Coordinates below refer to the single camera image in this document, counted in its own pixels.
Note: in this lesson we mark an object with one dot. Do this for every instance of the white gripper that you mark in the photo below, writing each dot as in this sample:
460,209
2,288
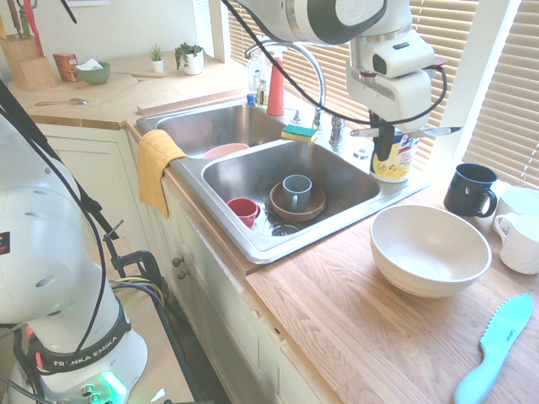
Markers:
391,101

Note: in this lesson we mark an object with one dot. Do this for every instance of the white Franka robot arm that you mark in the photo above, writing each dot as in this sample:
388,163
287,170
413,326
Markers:
38,252

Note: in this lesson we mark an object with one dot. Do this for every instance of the chrome sink cap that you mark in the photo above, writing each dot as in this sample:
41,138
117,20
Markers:
361,153

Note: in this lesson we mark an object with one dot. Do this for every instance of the stainless steel double sink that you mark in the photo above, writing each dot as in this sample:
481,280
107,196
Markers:
252,172

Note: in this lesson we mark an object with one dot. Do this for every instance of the teal serrated knife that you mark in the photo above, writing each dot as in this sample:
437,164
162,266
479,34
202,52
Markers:
501,336

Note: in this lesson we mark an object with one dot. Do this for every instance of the wooden knife block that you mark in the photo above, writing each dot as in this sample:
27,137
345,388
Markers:
29,69

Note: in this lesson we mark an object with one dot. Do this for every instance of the yellow wipes canister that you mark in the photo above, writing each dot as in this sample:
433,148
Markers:
398,164

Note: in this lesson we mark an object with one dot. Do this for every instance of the wide window blind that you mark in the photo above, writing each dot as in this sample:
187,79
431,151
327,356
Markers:
337,80

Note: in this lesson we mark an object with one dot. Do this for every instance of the yellow green sponge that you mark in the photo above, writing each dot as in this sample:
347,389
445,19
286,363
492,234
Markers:
299,134

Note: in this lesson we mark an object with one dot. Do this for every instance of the soap dispenser pump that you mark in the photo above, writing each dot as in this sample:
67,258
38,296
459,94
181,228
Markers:
297,115

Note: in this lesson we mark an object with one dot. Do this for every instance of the chrome gooseneck faucet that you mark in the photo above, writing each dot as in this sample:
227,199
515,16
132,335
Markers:
316,73

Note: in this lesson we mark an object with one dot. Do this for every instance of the gray mug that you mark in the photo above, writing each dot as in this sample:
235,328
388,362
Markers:
297,191

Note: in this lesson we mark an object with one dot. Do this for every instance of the black mug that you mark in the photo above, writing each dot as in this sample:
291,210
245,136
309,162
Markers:
467,189

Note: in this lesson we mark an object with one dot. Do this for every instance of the brown wooden bowl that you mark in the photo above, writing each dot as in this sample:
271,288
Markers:
309,210

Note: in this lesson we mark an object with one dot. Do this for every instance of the red bottle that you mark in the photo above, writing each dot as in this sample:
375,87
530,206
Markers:
275,97

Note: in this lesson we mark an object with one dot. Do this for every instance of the narrow window blind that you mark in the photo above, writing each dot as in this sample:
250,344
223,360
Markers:
505,105

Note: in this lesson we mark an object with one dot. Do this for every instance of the large cream bowl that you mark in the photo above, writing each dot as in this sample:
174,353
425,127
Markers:
429,252

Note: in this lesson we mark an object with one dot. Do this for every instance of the metal drain strainer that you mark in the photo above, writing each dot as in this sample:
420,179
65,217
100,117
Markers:
287,230

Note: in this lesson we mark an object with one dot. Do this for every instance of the clear spray bottle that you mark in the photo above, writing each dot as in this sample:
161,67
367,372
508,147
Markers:
254,71

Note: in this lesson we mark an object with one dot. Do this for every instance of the pink bowl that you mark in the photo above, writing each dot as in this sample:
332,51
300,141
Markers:
225,150

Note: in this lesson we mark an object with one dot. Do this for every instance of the red mug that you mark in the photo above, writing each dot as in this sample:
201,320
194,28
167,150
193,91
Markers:
244,210

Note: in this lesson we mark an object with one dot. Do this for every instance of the white ribbed cup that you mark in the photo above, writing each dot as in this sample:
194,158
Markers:
522,248

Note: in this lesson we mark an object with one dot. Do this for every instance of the wooden plank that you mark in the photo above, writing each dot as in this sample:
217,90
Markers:
189,102

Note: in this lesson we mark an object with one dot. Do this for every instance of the trailing plant white pot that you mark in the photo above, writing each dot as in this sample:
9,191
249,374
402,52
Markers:
193,63

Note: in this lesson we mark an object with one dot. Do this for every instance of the yellow dish cloth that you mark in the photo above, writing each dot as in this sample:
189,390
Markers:
153,168

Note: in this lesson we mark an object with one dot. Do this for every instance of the small plant white pot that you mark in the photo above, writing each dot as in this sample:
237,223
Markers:
157,64

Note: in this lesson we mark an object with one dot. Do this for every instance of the cream kitchen cabinet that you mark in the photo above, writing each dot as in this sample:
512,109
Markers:
219,303

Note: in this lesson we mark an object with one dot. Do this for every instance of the cabinet knob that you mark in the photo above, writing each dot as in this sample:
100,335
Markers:
178,262
183,275

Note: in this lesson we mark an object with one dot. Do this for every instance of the black clamp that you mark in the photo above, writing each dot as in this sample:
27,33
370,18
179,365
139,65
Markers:
130,258

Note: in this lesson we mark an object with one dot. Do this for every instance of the green bowl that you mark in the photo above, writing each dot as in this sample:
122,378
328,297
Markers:
94,75

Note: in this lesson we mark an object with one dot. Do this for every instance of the metal spoon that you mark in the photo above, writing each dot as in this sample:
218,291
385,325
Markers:
76,101

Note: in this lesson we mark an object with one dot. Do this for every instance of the orange box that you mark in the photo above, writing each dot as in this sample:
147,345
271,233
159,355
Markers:
64,67

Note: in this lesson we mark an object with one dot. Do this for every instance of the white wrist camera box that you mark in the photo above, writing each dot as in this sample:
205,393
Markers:
406,59

